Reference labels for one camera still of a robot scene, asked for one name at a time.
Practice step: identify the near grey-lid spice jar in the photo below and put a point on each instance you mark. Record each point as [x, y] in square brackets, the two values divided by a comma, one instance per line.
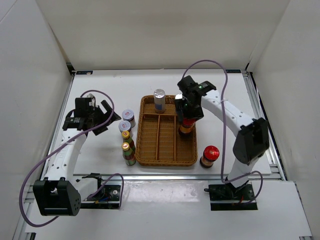
[125, 126]

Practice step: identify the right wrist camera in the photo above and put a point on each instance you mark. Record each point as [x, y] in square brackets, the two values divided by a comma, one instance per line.
[186, 85]

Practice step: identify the brown wicker divided tray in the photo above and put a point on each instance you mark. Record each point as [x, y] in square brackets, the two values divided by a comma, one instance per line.
[158, 142]

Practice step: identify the red-lid sauce jar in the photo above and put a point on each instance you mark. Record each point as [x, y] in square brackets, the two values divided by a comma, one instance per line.
[210, 154]
[186, 127]

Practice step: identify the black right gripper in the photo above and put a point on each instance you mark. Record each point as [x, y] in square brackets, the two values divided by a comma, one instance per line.
[179, 105]

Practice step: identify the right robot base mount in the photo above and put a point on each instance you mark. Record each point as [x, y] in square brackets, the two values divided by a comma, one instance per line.
[225, 197]

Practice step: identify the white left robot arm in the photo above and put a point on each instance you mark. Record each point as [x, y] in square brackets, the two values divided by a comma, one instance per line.
[58, 193]

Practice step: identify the far grey-lid spice jar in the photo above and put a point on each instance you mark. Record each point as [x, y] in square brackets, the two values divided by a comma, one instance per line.
[128, 115]

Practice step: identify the grey-lid spice jar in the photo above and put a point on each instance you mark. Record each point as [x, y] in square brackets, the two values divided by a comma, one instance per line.
[128, 115]
[125, 126]

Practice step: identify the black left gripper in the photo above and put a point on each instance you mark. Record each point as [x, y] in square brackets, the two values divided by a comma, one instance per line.
[106, 117]

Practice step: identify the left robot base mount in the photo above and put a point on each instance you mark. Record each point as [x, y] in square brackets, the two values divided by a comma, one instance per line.
[108, 196]

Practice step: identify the blue-label granule bottle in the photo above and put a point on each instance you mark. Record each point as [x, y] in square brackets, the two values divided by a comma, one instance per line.
[159, 97]

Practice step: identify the yellow-cap sauce bottle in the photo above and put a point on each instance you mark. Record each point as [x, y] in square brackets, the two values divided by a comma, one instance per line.
[127, 138]
[128, 154]

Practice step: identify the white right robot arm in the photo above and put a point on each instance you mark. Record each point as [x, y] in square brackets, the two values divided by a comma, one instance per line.
[251, 135]

